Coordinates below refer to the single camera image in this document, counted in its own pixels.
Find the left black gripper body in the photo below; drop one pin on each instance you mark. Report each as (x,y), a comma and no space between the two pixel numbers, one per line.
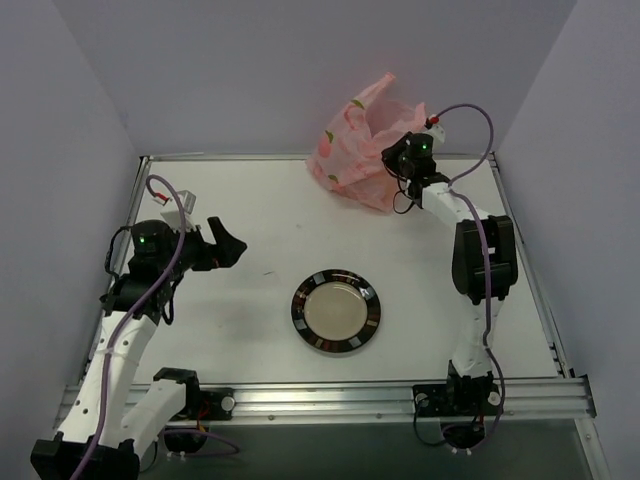
(209,248)

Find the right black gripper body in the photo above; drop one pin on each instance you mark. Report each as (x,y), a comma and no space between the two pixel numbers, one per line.
(395,156)

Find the pink plastic bag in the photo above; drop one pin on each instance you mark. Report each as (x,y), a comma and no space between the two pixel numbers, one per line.
(348,157)

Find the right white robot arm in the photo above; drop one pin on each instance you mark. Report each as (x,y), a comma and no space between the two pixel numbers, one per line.
(484,268)

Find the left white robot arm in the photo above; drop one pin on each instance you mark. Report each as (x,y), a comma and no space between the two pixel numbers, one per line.
(99,438)

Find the black rimmed ceramic plate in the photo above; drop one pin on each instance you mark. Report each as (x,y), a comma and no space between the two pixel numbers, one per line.
(336,312)

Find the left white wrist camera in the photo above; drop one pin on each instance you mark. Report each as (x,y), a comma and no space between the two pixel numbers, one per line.
(174,216)

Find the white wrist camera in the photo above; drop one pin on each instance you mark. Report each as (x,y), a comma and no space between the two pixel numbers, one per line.
(435,130)
(174,216)

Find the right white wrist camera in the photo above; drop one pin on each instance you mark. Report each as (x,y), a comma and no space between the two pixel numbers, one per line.
(435,130)

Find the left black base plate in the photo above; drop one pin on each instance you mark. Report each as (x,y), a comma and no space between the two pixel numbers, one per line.
(215,404)

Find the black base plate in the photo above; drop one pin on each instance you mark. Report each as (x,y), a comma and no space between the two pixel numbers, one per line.
(444,400)
(215,404)

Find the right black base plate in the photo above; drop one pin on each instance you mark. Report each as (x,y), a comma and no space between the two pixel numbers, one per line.
(444,400)

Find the aluminium front rail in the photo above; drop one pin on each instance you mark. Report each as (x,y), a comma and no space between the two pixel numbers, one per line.
(393,401)

